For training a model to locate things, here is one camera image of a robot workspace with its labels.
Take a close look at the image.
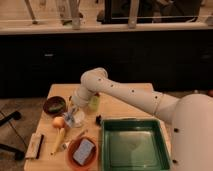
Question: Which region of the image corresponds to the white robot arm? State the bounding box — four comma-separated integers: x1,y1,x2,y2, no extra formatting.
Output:
72,68,213,171

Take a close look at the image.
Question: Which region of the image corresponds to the yellow banana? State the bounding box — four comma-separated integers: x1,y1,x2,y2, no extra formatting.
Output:
51,128,65,154

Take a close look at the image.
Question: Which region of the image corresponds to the dark brown bowl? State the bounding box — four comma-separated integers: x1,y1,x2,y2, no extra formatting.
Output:
43,96,66,116

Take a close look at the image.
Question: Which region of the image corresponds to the orange bowl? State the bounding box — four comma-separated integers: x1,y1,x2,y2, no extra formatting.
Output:
66,136,98,171

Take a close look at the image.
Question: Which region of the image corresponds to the black chair base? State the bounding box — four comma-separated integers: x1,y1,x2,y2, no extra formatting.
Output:
0,110,27,161

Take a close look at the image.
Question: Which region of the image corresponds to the orange fruit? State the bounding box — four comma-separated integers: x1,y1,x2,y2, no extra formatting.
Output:
52,117,65,129

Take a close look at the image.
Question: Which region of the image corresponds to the small black object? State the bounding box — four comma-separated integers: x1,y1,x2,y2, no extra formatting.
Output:
95,115,103,126

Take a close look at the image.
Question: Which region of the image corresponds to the white paper cup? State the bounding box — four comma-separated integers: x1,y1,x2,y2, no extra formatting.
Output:
69,110,85,127

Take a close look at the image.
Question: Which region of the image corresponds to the green plastic cup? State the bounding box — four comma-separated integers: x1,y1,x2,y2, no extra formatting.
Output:
88,95,100,112

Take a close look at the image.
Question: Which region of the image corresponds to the metal fork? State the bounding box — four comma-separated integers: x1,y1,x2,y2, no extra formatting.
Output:
58,129,88,151

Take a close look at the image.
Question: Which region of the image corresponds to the blue sponge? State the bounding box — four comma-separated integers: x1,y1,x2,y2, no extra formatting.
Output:
73,138,95,165

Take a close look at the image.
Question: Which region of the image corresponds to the wooden brush block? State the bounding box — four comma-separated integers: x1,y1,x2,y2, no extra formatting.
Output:
25,133,44,159

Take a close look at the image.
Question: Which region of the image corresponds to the green plastic bin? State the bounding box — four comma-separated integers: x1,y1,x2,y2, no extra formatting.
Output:
101,119,170,171

